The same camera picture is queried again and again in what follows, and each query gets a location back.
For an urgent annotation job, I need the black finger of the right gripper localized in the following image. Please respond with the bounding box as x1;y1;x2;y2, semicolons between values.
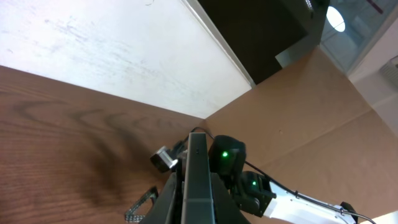
124;186;159;223

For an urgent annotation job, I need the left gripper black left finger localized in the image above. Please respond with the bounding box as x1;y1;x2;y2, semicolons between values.
141;173;177;224

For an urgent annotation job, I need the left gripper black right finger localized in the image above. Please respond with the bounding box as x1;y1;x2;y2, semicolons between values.
211;173;250;224

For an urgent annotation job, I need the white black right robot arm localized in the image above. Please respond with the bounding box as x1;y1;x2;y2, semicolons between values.
124;133;358;223

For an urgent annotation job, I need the brown cardboard side panel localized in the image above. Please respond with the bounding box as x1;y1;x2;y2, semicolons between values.
206;49;397;218

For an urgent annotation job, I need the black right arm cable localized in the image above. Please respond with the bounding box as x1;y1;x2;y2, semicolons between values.
186;126;377;224

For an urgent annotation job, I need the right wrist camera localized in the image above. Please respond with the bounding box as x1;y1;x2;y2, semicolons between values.
150;146;178;173

